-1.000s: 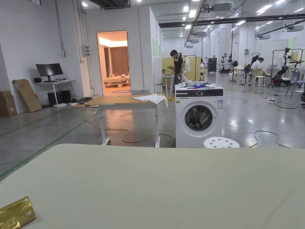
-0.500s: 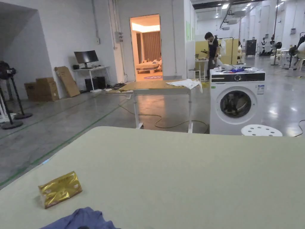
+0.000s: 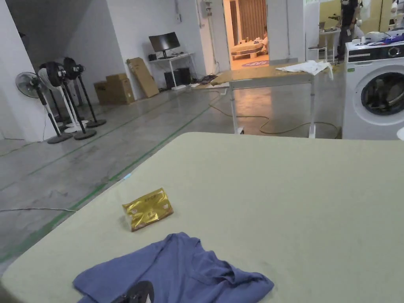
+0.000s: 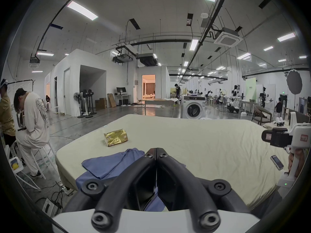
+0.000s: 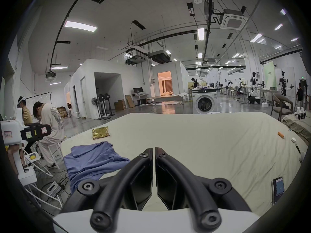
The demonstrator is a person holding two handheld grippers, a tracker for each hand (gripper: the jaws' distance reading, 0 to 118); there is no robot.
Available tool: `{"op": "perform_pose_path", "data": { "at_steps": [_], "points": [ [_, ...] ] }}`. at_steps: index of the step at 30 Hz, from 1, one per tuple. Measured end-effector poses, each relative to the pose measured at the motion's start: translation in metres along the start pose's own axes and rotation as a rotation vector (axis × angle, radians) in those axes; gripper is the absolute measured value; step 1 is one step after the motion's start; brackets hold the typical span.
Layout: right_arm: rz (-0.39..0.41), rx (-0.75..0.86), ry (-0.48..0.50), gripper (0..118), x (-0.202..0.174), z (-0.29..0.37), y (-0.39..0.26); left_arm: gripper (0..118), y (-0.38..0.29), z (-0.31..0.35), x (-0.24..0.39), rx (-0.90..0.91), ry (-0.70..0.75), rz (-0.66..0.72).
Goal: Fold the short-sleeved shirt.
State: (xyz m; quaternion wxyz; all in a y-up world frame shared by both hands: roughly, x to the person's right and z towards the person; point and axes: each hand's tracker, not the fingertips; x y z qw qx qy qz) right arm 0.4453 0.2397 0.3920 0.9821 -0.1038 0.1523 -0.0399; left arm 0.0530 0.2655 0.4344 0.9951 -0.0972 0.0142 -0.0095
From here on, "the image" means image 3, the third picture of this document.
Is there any grey wall switch box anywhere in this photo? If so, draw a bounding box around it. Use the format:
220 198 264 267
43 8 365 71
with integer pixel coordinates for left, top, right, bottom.
200 0 213 20

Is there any white standing fan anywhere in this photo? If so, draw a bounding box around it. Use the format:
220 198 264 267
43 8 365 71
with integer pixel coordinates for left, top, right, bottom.
37 67 86 133

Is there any gold foil packet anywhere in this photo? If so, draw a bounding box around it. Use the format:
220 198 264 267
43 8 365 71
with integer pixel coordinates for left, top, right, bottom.
122 187 175 233

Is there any wooden table with white legs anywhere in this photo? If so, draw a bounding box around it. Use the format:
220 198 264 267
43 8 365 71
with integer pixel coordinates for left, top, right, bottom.
209 64 335 139

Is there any white desk with monitor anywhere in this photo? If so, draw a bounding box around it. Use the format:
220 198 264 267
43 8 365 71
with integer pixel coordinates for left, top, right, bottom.
148 31 196 91

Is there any small round white table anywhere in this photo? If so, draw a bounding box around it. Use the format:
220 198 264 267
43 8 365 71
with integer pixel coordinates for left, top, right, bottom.
308 28 339 62

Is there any dark blue shirt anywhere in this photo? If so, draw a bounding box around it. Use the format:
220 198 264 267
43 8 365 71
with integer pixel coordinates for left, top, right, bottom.
73 232 275 303

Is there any small brown carton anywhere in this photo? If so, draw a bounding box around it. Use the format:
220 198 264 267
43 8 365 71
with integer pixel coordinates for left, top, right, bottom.
94 81 110 105

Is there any black standing fan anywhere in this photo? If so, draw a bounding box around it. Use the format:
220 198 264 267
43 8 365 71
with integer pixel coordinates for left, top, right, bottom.
63 56 107 128
40 62 97 141

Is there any bed with pale green sheet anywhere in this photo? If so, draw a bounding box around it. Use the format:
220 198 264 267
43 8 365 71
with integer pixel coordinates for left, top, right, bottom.
0 132 404 303

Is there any grey standing fan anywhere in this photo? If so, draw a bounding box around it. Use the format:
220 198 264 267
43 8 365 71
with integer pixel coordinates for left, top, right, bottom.
15 72 73 144

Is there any flat leaning brown carton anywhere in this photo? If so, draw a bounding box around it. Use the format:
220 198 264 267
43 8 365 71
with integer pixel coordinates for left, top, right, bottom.
126 57 160 99

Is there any yellow floor cable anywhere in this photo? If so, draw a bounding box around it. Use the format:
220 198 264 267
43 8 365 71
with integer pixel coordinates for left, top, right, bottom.
206 89 342 139

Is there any black computer tower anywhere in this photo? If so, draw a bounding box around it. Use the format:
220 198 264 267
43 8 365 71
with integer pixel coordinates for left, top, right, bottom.
164 67 191 90

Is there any large brown carton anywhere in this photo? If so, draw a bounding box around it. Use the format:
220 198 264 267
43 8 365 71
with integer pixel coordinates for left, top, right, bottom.
105 73 135 105

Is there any white cloth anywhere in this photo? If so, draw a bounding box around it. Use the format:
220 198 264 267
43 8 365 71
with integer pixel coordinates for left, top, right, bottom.
275 60 335 81

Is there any white washing machine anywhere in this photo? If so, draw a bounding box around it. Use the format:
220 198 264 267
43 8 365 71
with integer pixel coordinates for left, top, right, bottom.
342 30 404 140

